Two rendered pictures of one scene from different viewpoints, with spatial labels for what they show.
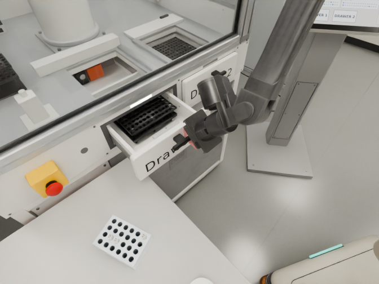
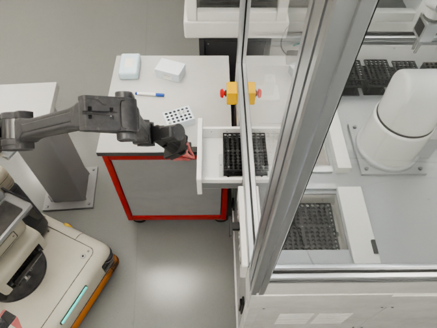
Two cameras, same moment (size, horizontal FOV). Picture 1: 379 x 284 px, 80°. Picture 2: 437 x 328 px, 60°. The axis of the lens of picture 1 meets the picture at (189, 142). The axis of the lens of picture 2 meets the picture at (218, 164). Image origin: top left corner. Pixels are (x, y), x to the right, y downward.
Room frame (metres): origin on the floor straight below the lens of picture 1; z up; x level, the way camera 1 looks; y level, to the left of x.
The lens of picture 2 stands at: (1.05, -0.54, 2.05)
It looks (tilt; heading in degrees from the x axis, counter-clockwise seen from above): 55 degrees down; 132
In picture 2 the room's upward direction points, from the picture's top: 1 degrees clockwise
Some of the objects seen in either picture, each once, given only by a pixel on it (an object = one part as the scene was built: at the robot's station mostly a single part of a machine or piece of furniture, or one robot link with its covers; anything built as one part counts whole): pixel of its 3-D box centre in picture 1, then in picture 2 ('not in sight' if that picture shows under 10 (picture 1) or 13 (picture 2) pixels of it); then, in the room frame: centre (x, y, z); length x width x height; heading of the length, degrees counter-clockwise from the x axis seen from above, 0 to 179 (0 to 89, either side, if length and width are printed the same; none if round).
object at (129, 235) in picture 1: (123, 241); (178, 118); (0.17, 0.17, 0.78); 0.12 x 0.08 x 0.04; 64
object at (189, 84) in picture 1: (211, 78); (241, 230); (0.75, -0.08, 0.87); 0.29 x 0.02 x 0.11; 133
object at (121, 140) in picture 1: (135, 109); (253, 156); (0.58, 0.19, 0.86); 0.40 x 0.26 x 0.06; 43
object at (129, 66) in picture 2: not in sight; (129, 66); (-0.25, 0.24, 0.78); 0.15 x 0.10 x 0.04; 134
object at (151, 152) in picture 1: (174, 141); (199, 155); (0.43, 0.04, 0.87); 0.29 x 0.02 x 0.11; 133
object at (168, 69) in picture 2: not in sight; (170, 70); (-0.08, 0.36, 0.79); 0.13 x 0.09 x 0.05; 23
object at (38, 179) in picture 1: (48, 180); (231, 93); (0.30, 0.37, 0.88); 0.07 x 0.05 x 0.07; 133
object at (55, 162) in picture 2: not in sight; (50, 153); (-0.44, -0.26, 0.38); 0.30 x 0.30 x 0.76; 47
